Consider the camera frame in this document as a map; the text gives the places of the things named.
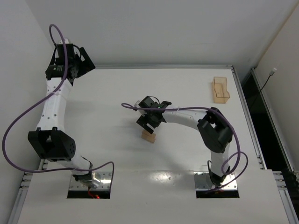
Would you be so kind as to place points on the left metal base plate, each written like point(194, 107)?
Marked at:
point(99, 181)

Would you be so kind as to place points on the clear amber plastic box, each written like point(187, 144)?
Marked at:
point(219, 90)

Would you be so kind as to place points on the wood block four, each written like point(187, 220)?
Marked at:
point(147, 134)

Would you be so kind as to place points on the black wall cable white plug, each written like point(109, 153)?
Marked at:
point(271, 73)

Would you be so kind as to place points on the wood block five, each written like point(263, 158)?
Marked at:
point(150, 138)

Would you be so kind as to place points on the metal base plate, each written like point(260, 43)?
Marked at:
point(99, 181)
point(203, 182)

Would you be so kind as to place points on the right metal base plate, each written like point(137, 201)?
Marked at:
point(203, 182)

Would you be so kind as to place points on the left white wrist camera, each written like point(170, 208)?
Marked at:
point(64, 41)

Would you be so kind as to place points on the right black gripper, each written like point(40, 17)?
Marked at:
point(146, 122)

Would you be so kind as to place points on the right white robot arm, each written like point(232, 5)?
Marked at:
point(215, 133)

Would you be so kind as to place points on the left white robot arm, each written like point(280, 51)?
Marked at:
point(49, 140)

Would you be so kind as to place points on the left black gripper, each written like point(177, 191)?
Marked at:
point(84, 61)

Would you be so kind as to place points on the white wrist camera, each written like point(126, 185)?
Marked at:
point(137, 104)
point(64, 41)

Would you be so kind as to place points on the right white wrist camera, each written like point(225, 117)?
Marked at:
point(137, 104)

